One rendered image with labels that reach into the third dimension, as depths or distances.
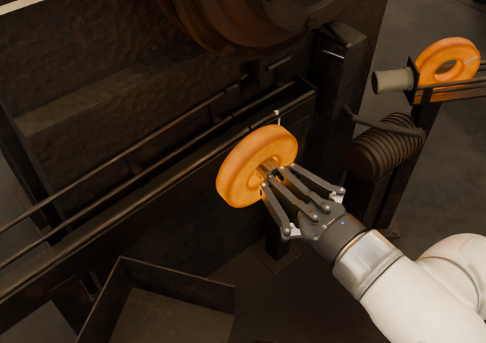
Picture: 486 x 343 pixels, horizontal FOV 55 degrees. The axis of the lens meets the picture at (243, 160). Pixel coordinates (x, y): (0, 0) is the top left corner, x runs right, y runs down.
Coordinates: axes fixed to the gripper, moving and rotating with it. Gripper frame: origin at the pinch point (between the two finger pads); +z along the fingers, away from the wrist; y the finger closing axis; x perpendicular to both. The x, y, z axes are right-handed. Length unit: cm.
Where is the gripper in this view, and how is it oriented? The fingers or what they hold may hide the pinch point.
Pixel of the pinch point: (259, 161)
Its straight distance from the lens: 75.9
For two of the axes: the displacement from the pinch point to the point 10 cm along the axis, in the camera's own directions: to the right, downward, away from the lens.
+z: -6.3, -6.2, 4.7
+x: 0.3, -6.2, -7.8
